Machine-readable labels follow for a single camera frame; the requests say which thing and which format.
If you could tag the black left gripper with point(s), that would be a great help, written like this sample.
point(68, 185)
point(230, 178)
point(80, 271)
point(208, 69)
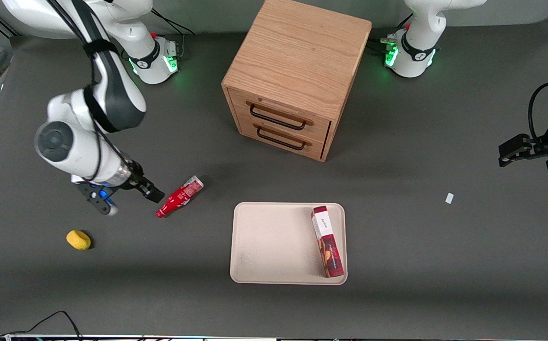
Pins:
point(540, 145)

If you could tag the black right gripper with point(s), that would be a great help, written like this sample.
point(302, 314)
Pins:
point(136, 180)

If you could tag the red coke bottle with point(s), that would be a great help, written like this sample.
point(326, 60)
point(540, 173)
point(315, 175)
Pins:
point(179, 196)

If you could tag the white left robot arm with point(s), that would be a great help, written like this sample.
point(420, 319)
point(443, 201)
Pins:
point(413, 52)

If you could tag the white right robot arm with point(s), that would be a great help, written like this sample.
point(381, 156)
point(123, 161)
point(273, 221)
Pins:
point(75, 147)

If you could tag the beige plastic tray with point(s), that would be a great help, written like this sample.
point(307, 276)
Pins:
point(274, 244)

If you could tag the small white paper piece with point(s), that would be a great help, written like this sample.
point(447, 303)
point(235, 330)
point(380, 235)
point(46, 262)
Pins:
point(449, 198)

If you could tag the yellow sponge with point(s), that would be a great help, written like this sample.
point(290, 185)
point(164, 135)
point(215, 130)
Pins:
point(78, 239)

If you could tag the red white cookie box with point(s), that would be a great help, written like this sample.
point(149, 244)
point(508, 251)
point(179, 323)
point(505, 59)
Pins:
point(327, 241)

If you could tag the wooden drawer cabinet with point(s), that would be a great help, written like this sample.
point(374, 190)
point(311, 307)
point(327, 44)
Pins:
point(297, 52)

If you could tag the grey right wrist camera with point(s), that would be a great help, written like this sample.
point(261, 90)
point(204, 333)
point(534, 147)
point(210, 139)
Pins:
point(98, 198)

